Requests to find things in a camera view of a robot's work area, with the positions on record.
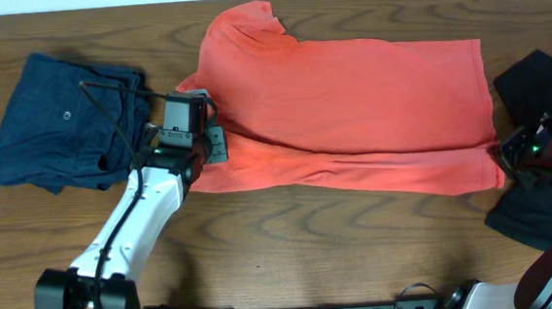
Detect orange t-shirt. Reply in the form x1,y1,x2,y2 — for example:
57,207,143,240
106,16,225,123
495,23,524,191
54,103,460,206
179,1,504,195

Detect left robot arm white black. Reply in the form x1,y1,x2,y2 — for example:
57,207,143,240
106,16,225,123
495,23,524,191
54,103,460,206
34,89,227,309

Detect black folded garment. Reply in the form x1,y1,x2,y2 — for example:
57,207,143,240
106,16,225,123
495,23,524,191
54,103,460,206
485,51,552,251

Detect navy blue folded shorts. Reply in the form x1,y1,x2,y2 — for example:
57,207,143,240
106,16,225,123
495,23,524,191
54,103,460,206
0,53,151,194

